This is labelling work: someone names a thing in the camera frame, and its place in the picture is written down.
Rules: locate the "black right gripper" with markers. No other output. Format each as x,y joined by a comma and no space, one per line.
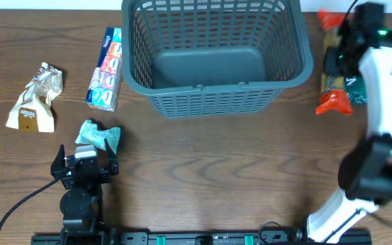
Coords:
347,39

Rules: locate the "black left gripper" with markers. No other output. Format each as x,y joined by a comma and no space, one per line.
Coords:
85,174

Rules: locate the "green Nescafe coffee pouch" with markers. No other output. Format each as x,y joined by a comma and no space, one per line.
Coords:
355,88

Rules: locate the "orange snack bar packet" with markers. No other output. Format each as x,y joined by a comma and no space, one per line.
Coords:
333,95

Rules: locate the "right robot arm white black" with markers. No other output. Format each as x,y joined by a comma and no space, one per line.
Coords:
365,173

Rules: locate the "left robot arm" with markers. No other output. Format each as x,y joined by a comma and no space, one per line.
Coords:
82,208

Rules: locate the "colourful tissue pack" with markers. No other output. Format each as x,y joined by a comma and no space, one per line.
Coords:
104,86

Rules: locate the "light green crumpled packet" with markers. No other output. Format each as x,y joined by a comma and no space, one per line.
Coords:
90,134

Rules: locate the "beige paper snack bag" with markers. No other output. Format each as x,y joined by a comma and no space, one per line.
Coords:
32,111

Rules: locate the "grey plastic basket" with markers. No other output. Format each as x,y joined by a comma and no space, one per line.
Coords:
208,57

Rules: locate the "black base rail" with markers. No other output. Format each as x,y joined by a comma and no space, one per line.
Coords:
268,236

